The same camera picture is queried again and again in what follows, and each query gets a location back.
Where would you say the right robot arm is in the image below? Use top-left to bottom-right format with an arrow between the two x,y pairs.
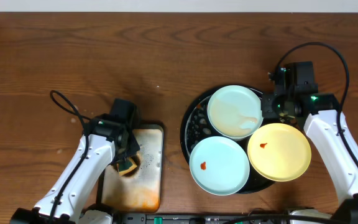
261,62 -> 358,223

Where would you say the orange green sponge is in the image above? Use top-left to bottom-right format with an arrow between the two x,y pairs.
117,158 -> 137,176

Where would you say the black cable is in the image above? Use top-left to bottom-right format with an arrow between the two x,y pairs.
273,42 -> 358,197
47,90 -> 93,223

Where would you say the black rectangular soapy tray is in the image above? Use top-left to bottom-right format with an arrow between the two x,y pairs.
96,124 -> 164,212

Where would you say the light blue plate bottom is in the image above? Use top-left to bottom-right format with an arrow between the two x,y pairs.
189,136 -> 250,196

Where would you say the light blue plate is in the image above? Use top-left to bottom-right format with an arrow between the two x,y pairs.
207,85 -> 264,141
189,136 -> 250,196

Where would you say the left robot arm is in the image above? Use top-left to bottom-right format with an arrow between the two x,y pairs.
10,99 -> 140,223

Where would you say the light blue plate top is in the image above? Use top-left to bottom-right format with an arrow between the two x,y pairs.
207,85 -> 264,141

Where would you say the yellow plate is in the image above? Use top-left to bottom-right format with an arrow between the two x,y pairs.
247,123 -> 311,182

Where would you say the left black cable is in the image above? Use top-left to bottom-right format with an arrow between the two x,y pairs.
47,90 -> 93,223

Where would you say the right black cable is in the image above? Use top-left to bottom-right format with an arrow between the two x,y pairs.
273,42 -> 358,197

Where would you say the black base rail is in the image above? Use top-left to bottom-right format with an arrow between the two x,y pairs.
116,212 -> 295,224

